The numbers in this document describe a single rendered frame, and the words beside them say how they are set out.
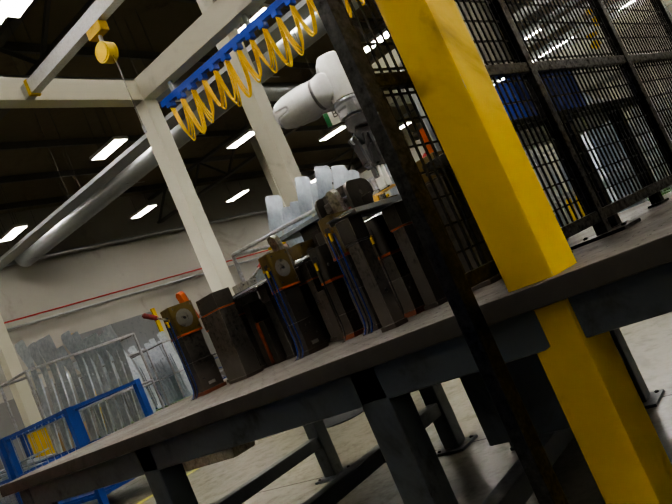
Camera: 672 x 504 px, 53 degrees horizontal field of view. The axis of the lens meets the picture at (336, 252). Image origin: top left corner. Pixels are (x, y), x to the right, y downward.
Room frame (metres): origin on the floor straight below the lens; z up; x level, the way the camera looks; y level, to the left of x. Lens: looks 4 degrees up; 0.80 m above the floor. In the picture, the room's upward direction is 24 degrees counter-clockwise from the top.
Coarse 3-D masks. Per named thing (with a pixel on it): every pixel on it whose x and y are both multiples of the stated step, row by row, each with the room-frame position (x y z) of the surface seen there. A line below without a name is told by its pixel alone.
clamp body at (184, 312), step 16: (192, 304) 2.65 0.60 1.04; (176, 320) 2.57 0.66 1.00; (192, 320) 2.62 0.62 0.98; (176, 336) 2.58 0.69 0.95; (192, 336) 2.61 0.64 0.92; (192, 352) 2.59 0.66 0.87; (208, 352) 2.64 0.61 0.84; (192, 368) 2.58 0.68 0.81; (208, 368) 2.61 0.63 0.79; (192, 384) 2.61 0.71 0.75; (208, 384) 2.59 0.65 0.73; (224, 384) 2.63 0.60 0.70
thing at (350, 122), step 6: (354, 114) 1.98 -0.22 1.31; (360, 114) 1.98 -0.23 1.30; (348, 120) 1.99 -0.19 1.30; (354, 120) 1.98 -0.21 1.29; (360, 120) 1.98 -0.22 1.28; (366, 120) 1.99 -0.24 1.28; (348, 126) 2.00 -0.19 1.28; (354, 126) 1.98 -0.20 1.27; (360, 126) 2.00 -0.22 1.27; (366, 126) 2.02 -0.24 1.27; (354, 132) 1.98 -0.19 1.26; (360, 132) 2.00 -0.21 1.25; (366, 132) 2.01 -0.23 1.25; (360, 138) 1.99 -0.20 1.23
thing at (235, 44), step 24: (288, 0) 5.00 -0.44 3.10; (312, 0) 4.95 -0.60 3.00; (360, 0) 4.71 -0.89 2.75; (264, 24) 5.20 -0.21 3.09; (312, 24) 4.95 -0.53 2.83; (240, 48) 5.41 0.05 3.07; (288, 48) 5.15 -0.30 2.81; (216, 72) 5.60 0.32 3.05; (168, 96) 5.95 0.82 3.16; (192, 120) 5.86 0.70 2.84
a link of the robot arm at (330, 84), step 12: (324, 60) 1.98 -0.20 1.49; (336, 60) 1.97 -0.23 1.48; (324, 72) 1.98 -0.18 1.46; (336, 72) 1.97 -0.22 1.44; (312, 84) 2.00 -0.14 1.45; (324, 84) 1.98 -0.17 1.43; (336, 84) 1.97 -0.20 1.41; (348, 84) 1.97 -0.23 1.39; (324, 96) 2.00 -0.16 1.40; (336, 96) 1.98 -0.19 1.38; (324, 108) 2.04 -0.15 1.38
